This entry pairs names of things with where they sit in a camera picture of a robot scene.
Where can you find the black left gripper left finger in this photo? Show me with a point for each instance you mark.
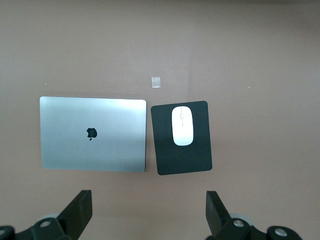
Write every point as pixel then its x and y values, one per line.
pixel 70 220

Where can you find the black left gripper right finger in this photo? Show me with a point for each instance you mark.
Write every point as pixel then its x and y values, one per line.
pixel 221 222

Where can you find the white computer mouse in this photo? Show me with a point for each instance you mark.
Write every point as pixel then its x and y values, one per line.
pixel 182 126

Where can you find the black mouse pad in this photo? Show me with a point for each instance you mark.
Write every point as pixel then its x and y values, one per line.
pixel 185 157

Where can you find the silver closed laptop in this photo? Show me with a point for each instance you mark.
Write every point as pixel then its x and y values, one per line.
pixel 92 135

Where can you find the small clear tape piece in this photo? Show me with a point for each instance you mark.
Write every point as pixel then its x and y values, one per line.
pixel 156 82

